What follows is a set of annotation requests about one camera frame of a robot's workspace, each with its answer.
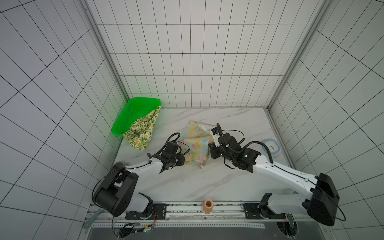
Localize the pastel floral skirt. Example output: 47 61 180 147
179 120 216 168

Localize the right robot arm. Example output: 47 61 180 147
209 133 340 226

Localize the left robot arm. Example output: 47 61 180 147
92 140 190 219

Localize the green lemon print skirt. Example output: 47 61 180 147
123 106 161 151

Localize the blue rimmed container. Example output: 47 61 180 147
263 139 282 158

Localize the green plastic basket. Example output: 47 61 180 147
112 97 162 137

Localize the left electronics board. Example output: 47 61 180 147
115 223 154 239

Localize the electronics board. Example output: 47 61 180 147
277 214 298 239
115 223 154 239

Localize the right electronics board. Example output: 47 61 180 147
277 214 298 239

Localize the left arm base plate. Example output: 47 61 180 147
125 204 167 220

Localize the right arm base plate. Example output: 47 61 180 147
244 203 286 220

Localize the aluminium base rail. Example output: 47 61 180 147
83 202 314 230

